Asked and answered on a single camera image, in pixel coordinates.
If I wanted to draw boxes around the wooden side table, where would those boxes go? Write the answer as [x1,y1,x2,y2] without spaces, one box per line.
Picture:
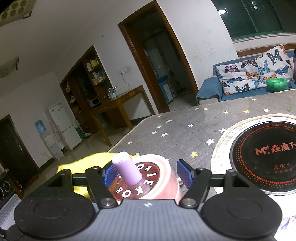
[91,85,155,147]

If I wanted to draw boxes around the grey star pattern table mat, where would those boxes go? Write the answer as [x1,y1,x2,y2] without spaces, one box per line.
[97,89,296,241]

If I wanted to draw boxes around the butterfly pattern blanket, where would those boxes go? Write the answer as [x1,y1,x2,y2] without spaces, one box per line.
[215,45,293,95]

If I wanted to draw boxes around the small microwave oven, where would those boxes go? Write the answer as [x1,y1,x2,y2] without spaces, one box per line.
[88,97,101,108]

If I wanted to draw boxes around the round black induction cooker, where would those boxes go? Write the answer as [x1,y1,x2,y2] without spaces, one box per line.
[211,113,296,197]

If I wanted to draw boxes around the water dispenser with blue bottle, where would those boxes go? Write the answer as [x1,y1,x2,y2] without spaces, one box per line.
[35,120,63,160]

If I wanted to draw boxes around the glass jar on table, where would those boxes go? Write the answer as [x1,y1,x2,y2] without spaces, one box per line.
[107,87,118,99]

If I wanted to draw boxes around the pink cup with purple straw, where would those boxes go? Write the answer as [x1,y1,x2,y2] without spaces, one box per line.
[109,152,182,203]

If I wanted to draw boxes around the dark window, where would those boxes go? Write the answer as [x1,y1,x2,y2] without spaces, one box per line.
[212,0,295,40]

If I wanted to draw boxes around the green round bowl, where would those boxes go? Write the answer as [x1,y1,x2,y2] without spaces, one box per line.
[266,78,287,92]

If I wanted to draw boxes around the yellow cleaning cloth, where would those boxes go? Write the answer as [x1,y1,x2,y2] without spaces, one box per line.
[56,151,121,200]

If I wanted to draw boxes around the dark wooden shelf cabinet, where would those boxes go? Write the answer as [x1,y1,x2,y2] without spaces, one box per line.
[60,46,112,133]

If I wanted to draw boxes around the white refrigerator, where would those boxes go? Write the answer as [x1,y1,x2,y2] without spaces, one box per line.
[47,102,82,151]

